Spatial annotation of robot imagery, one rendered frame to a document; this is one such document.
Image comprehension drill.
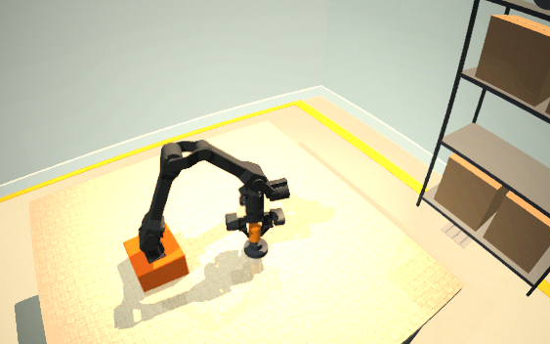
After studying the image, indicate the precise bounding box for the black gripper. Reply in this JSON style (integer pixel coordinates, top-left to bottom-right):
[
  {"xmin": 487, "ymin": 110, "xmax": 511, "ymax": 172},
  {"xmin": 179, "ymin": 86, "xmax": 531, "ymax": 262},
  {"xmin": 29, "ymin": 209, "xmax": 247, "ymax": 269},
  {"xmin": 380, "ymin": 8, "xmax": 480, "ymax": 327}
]
[{"xmin": 225, "ymin": 204, "xmax": 285, "ymax": 237}]

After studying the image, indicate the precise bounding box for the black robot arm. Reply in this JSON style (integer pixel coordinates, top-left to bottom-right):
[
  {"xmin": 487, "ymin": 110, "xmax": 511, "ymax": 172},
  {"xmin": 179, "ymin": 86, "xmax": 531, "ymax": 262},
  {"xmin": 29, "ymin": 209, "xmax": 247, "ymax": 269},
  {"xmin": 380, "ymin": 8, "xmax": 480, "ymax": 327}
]
[{"xmin": 138, "ymin": 140, "xmax": 290, "ymax": 264}]

